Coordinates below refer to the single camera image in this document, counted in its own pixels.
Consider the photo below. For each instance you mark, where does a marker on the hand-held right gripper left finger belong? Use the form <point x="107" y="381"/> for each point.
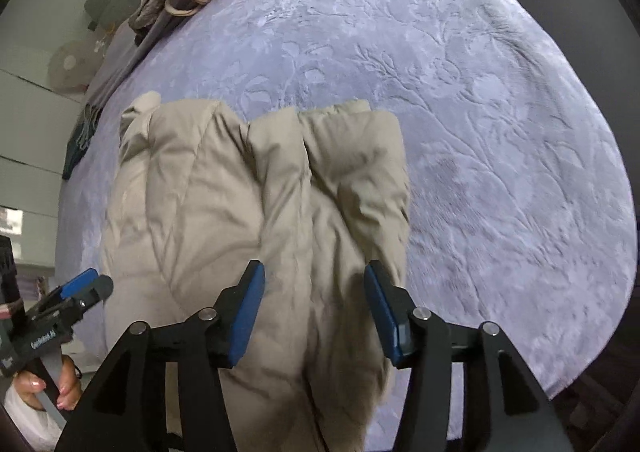
<point x="247" y="312"/>

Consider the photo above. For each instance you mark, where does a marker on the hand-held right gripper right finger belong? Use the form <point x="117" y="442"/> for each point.
<point x="385" y="317"/>

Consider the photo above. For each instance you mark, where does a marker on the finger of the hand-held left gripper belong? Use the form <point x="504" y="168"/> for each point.
<point x="80" y="280"/>
<point x="97" y="289"/>

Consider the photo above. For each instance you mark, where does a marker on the beige puffer jacket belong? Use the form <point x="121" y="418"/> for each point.
<point x="225" y="207"/>

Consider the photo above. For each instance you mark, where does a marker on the person's left forearm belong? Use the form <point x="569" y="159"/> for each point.
<point x="25" y="424"/>

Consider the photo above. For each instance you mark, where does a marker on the person's left hand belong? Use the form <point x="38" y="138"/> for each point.
<point x="70" y="384"/>

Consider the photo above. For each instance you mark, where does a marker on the dark green cloth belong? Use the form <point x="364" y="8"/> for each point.
<point x="75" y="147"/>

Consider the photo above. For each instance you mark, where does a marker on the lilac embossed blanket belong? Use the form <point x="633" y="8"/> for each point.
<point x="450" y="132"/>

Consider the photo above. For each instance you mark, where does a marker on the white round fan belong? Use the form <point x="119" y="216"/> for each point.
<point x="67" y="65"/>

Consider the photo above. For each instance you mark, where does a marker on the grey fringed scarf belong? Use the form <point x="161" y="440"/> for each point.
<point x="120" y="62"/>

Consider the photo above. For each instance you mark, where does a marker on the brown garment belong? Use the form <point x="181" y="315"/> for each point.
<point x="155" y="7"/>

